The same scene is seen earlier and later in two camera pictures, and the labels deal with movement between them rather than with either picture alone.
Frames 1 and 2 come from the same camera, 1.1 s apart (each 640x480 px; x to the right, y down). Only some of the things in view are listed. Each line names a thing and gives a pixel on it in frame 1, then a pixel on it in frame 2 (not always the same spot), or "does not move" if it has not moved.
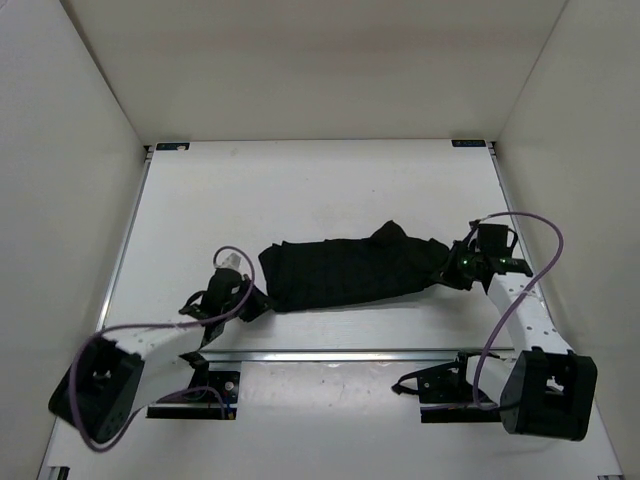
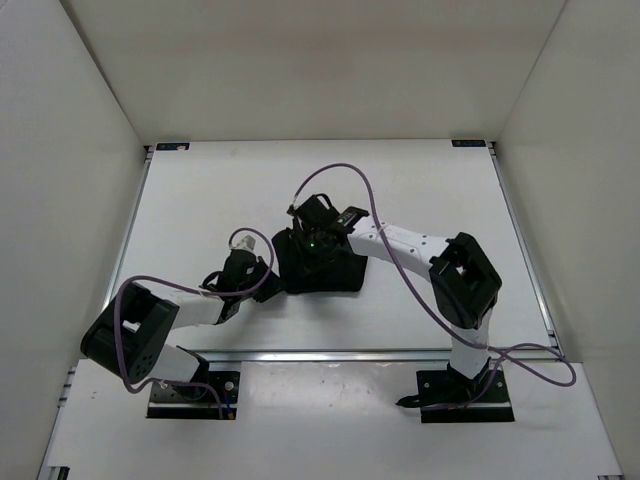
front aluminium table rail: x=322 y=355 does not move
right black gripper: x=448 y=275 -> x=302 y=236
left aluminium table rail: x=148 y=151 does not move
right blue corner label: x=469 y=143 does not move
